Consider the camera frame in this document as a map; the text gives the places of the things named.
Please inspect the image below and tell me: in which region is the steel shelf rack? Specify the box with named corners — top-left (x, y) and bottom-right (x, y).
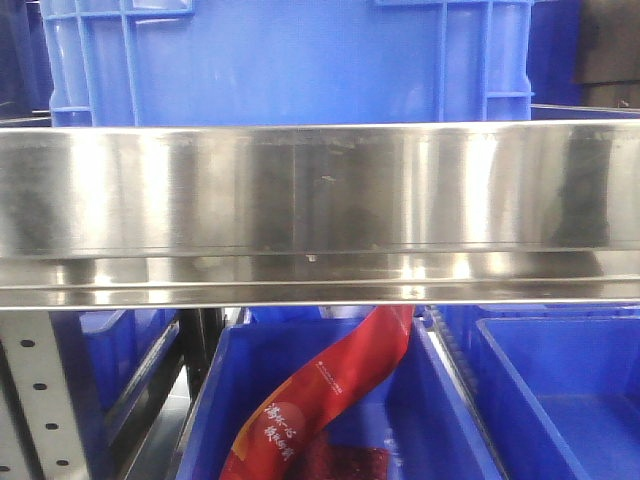
top-left (1, 120), bottom-right (639, 310)

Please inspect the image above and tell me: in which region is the red snack package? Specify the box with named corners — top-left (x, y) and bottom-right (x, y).
top-left (219, 305), bottom-right (413, 479)

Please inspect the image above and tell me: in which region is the dark blue bin right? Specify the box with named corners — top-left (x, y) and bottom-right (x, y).
top-left (435, 305), bottom-right (639, 479)

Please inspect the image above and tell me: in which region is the perforated white shelf post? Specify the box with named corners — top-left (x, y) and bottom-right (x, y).
top-left (1, 311), bottom-right (91, 479)

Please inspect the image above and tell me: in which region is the dark blue bin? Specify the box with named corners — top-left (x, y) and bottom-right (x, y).
top-left (175, 320), bottom-right (500, 479)
top-left (435, 305), bottom-right (639, 479)

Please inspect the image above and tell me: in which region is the dark blue bin left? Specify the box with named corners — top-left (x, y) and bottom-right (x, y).
top-left (175, 320), bottom-right (500, 479)

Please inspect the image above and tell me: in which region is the light blue plastic crate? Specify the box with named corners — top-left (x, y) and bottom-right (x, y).
top-left (40, 1), bottom-right (532, 126)

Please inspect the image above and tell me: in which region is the blue bin far left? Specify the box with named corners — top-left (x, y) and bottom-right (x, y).
top-left (50, 309), bottom-right (182, 479)

